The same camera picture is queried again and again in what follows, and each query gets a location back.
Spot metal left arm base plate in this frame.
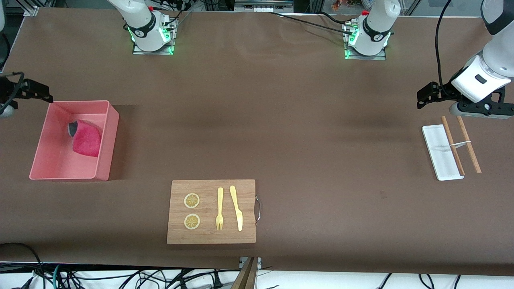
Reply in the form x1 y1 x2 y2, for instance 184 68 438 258
344 22 387 61

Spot thick black cable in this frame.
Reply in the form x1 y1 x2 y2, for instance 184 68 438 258
0 242 45 289

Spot brown wooden stick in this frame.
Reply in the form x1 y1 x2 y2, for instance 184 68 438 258
441 116 466 176
455 116 482 174

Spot yellow plastic knife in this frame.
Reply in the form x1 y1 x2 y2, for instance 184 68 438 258
229 185 243 232

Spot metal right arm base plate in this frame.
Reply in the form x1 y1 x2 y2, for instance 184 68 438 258
133 16 176 55

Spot white rectangular tray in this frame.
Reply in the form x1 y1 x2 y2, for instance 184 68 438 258
421 124 465 181

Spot grey metal device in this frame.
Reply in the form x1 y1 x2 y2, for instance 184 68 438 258
234 0 294 13

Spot pink plastic bin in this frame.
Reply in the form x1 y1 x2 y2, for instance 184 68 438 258
29 100 120 182

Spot black cable on table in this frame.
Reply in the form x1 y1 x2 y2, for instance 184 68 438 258
267 11 354 35

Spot wooden cutting board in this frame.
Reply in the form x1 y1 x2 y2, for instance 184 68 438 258
167 179 257 245

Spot yellow plastic fork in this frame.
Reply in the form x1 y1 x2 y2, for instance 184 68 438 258
216 187 224 231

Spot pink and grey cloth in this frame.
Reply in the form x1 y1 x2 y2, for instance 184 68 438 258
67 119 102 157

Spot brown wooden beam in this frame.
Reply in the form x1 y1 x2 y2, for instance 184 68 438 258
231 257 259 289

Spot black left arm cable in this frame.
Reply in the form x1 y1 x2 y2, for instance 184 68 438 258
435 0 455 92

